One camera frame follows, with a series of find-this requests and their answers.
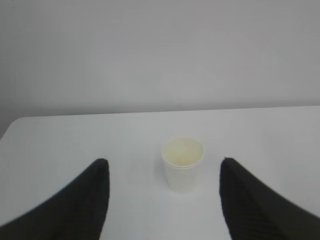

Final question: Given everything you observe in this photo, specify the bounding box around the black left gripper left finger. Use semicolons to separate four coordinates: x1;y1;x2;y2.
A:
0;158;110;240

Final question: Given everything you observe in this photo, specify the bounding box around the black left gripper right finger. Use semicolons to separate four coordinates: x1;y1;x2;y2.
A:
219;158;320;240

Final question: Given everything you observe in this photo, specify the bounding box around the white paper cup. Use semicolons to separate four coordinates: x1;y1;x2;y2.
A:
161;137;205;193

